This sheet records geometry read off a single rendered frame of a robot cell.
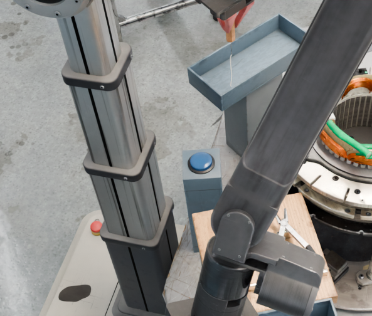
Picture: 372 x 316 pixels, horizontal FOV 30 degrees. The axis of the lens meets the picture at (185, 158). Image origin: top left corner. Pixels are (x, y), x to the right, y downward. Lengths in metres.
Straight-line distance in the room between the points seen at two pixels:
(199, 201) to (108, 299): 0.79
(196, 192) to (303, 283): 0.57
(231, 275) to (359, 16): 0.30
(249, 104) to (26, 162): 1.46
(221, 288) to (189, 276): 0.68
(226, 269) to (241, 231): 0.06
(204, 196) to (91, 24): 0.38
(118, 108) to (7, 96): 1.76
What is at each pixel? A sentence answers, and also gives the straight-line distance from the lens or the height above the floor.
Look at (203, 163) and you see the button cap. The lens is 1.25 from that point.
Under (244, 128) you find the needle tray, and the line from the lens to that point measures 1.49.
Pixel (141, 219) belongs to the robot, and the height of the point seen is 0.75.
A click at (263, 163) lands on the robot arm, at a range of 0.66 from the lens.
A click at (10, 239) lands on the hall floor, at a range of 2.54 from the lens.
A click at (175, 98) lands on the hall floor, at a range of 2.82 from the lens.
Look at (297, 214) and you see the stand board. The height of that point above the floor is 1.06.
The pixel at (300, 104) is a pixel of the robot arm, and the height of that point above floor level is 1.55.
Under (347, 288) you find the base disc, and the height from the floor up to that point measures 0.80.
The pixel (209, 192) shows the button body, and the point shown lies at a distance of 1.28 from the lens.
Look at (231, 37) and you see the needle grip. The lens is 1.26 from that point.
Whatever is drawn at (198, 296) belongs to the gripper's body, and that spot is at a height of 1.33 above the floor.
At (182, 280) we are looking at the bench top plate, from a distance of 1.42.
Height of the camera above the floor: 2.02
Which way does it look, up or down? 51 degrees down
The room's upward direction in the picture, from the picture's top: 8 degrees counter-clockwise
